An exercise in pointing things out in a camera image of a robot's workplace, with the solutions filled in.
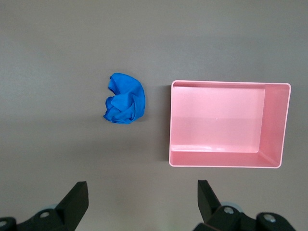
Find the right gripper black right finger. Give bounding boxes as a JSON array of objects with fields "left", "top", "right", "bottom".
[{"left": 194, "top": 180, "right": 296, "bottom": 231}]

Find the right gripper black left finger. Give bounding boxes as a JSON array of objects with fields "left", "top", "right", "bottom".
[{"left": 0, "top": 181, "right": 89, "bottom": 231}]

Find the blue cloth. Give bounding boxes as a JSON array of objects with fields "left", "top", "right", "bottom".
[{"left": 103, "top": 72, "right": 146, "bottom": 125}]

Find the pink plastic bin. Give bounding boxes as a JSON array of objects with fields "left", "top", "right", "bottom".
[{"left": 168, "top": 79, "right": 292, "bottom": 169}]

